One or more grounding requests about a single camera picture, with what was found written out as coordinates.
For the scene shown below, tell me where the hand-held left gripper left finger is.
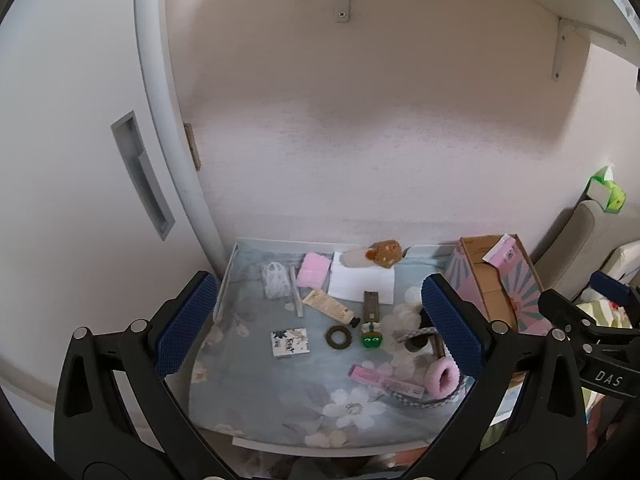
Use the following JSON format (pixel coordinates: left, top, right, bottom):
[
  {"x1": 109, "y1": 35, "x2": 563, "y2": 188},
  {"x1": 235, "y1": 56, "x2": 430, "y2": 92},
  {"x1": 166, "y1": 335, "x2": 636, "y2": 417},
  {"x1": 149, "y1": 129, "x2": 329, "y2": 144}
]
[{"x1": 52, "y1": 271, "x2": 236, "y2": 480}]

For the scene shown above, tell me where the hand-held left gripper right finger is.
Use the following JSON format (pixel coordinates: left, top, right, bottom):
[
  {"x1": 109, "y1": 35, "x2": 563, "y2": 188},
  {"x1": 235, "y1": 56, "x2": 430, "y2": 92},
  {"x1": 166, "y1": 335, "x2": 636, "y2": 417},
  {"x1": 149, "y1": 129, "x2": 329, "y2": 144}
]
[{"x1": 402, "y1": 273, "x2": 588, "y2": 480}]

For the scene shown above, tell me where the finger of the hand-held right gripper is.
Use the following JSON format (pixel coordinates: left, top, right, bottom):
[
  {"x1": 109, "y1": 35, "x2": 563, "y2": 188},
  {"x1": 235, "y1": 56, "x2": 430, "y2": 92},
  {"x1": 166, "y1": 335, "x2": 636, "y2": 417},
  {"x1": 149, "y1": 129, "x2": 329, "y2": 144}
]
[
  {"x1": 538, "y1": 287, "x2": 603, "y2": 343},
  {"x1": 589, "y1": 271, "x2": 640, "y2": 312}
]

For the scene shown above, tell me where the pink printed cardboard box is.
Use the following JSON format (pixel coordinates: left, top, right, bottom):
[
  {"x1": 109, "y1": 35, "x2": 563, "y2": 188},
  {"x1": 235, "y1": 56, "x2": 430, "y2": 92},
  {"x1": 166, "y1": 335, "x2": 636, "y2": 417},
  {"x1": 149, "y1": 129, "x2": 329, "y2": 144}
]
[{"x1": 444, "y1": 234, "x2": 553, "y2": 336}]

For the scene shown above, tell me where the grey woven band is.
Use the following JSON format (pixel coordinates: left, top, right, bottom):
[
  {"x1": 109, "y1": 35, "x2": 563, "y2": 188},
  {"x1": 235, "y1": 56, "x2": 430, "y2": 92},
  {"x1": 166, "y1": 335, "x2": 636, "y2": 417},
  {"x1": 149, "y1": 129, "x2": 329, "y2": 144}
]
[{"x1": 382, "y1": 327, "x2": 476, "y2": 411}]

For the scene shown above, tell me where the green striped cloth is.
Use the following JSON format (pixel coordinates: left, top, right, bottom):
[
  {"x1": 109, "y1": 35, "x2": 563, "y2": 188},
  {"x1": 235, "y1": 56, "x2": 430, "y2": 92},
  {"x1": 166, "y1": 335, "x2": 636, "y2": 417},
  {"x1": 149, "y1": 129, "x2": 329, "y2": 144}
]
[{"x1": 575, "y1": 297, "x2": 636, "y2": 331}]

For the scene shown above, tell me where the pink fuzzy scrunchie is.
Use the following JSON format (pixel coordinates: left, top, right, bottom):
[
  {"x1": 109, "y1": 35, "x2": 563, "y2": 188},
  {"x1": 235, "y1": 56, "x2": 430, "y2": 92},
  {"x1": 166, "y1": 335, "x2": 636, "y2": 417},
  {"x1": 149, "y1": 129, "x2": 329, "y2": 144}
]
[{"x1": 425, "y1": 358, "x2": 461, "y2": 396}]

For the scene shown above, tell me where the grey chair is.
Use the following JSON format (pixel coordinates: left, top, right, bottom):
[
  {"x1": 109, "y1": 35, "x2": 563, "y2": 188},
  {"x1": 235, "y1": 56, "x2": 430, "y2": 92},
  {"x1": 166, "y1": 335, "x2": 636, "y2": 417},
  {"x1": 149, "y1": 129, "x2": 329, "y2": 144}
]
[{"x1": 532, "y1": 200, "x2": 631, "y2": 301}]

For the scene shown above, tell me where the green frog toy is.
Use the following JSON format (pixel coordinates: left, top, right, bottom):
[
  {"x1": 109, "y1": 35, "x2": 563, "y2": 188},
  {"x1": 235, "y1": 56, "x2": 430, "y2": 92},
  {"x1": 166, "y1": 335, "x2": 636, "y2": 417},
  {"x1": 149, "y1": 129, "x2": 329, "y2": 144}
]
[{"x1": 361, "y1": 321, "x2": 386, "y2": 350}]

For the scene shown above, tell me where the dark sachet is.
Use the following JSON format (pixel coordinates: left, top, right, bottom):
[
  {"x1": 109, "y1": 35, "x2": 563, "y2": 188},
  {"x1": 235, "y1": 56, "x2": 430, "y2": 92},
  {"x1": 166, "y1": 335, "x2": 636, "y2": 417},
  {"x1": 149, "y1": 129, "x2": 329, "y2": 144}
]
[{"x1": 363, "y1": 290, "x2": 382, "y2": 325}]

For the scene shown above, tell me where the small pink carton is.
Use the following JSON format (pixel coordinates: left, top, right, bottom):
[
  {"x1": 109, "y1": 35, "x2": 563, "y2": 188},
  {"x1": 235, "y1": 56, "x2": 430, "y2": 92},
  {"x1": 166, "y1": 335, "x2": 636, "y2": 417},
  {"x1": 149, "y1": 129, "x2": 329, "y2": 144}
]
[{"x1": 482, "y1": 234, "x2": 521, "y2": 268}]

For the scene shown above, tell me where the long pink box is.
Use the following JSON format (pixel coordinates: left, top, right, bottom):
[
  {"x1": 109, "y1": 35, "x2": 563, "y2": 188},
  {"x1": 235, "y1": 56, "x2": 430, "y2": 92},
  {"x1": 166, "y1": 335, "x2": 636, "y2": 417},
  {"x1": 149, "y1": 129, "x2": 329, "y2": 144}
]
[{"x1": 350, "y1": 364, "x2": 427, "y2": 397}]

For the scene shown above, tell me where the green tissue box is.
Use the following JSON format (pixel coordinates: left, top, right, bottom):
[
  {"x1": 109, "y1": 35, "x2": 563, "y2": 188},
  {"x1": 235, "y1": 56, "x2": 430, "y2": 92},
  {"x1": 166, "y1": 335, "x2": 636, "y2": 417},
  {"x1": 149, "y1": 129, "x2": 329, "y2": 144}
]
[{"x1": 586, "y1": 165, "x2": 627, "y2": 212}]

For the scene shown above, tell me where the brown cookie plush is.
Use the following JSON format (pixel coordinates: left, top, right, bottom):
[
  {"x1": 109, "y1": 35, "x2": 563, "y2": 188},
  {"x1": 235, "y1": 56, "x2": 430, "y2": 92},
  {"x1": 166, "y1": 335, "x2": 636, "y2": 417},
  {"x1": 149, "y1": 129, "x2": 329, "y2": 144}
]
[{"x1": 365, "y1": 239, "x2": 407, "y2": 270}]

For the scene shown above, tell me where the clear plastic bag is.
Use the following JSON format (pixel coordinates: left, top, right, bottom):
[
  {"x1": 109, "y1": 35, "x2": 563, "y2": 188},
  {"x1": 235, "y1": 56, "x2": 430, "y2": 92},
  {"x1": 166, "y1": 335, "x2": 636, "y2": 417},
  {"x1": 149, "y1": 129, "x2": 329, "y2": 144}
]
[{"x1": 260, "y1": 261, "x2": 292, "y2": 301}]

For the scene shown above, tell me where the floral blue cloth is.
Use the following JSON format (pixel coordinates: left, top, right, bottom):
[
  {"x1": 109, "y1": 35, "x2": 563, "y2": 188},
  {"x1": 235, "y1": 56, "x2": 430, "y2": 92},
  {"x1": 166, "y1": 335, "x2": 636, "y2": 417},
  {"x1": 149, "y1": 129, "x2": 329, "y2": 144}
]
[{"x1": 187, "y1": 240, "x2": 476, "y2": 448}]

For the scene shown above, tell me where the white folded towel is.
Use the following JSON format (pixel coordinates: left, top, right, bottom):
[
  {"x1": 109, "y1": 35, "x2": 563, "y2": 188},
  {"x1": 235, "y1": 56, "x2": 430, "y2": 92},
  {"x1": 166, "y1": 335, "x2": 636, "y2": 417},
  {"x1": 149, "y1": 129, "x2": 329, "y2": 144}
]
[{"x1": 327, "y1": 251, "x2": 397, "y2": 305}]

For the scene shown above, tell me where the small printed card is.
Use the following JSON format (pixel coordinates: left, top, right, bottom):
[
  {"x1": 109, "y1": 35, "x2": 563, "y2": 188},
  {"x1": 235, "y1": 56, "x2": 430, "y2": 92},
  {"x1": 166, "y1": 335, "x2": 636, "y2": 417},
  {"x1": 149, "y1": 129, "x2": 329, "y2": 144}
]
[{"x1": 270, "y1": 327, "x2": 312, "y2": 358}]

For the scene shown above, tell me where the clear plastic stick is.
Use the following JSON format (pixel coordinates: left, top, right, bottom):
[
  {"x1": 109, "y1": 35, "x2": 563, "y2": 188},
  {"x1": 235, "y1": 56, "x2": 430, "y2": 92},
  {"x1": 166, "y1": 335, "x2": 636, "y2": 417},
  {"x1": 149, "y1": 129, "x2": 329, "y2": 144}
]
[{"x1": 290, "y1": 267, "x2": 305, "y2": 318}]

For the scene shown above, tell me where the translucent bottle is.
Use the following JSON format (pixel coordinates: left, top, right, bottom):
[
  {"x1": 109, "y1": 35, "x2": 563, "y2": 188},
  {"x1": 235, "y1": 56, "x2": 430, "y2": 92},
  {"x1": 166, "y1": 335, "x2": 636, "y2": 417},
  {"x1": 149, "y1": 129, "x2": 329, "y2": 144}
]
[{"x1": 339, "y1": 248, "x2": 373, "y2": 268}]

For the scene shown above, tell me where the beige cream tube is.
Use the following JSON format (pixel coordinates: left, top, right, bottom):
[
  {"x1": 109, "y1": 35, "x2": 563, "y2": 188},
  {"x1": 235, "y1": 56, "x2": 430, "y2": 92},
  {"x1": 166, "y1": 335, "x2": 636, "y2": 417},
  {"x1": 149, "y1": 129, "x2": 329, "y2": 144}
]
[{"x1": 301, "y1": 288, "x2": 361, "y2": 328}]

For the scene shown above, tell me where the pink fluffy cloth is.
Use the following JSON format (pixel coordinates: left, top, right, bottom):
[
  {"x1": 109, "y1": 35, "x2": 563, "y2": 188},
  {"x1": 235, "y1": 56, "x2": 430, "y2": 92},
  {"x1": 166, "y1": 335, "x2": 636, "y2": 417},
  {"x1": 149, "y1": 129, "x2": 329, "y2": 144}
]
[{"x1": 296, "y1": 252, "x2": 333, "y2": 288}]

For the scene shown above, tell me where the metal door hinge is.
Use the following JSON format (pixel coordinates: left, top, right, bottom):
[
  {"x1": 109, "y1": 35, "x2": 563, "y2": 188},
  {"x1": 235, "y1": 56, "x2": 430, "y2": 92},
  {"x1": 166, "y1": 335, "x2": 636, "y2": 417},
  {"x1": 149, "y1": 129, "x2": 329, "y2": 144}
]
[{"x1": 184, "y1": 123, "x2": 202, "y2": 170}]

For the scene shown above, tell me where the dark ring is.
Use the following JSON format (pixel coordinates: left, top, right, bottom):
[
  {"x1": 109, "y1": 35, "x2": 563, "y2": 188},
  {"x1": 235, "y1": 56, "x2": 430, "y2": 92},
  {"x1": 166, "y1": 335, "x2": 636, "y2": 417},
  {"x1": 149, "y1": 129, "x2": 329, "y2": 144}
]
[{"x1": 325, "y1": 325, "x2": 357, "y2": 349}]

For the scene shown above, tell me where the recessed cabinet handle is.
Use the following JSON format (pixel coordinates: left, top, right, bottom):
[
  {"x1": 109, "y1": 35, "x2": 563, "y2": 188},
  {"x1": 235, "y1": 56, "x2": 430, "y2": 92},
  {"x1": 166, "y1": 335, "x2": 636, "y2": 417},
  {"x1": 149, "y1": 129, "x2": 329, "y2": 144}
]
[{"x1": 111, "y1": 111, "x2": 176, "y2": 239}]

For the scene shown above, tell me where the white shelf bracket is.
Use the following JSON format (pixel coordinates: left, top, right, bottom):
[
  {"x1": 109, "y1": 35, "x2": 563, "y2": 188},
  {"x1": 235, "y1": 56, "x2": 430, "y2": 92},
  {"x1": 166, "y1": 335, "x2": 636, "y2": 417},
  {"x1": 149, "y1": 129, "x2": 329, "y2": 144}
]
[{"x1": 552, "y1": 17, "x2": 628, "y2": 81}]

